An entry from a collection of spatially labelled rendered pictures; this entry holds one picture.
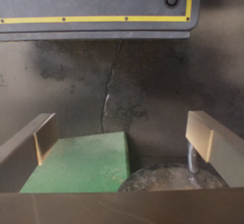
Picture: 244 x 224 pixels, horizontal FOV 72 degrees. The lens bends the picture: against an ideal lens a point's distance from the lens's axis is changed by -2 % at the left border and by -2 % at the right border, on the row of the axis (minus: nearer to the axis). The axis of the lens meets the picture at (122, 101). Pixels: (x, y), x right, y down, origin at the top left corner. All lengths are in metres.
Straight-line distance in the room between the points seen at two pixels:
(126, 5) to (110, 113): 0.52
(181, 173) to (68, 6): 0.46
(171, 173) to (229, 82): 0.70
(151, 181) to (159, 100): 0.57
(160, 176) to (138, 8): 0.39
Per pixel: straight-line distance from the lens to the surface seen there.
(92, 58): 0.81
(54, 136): 0.16
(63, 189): 0.62
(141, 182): 0.34
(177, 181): 0.35
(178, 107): 0.90
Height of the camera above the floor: 0.80
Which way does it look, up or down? 74 degrees down
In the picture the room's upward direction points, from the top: 175 degrees clockwise
